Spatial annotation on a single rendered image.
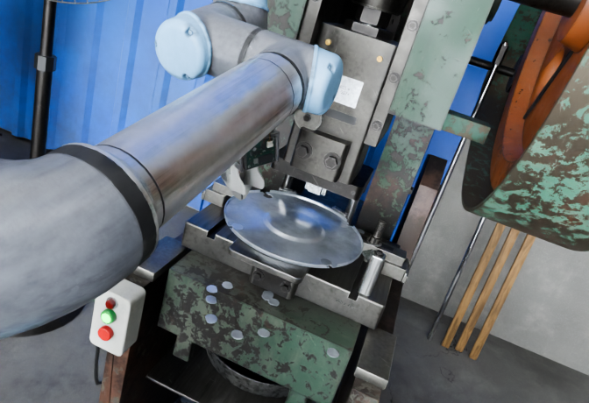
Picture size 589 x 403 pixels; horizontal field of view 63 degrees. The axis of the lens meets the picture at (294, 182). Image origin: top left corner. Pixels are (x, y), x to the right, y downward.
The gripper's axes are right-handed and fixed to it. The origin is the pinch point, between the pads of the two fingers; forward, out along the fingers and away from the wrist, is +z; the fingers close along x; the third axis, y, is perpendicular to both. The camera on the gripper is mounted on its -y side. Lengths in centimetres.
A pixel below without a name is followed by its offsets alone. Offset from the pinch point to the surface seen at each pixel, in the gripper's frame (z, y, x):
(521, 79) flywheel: -10, 7, 71
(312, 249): 11.8, 9.0, 10.4
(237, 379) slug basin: 49.5, 1.5, -2.6
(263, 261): 8.5, 10.0, -1.2
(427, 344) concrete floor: 119, -13, 96
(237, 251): 7.6, 6.3, -4.1
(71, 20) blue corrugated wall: 17, -204, 20
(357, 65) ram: -18.6, -0.3, 25.7
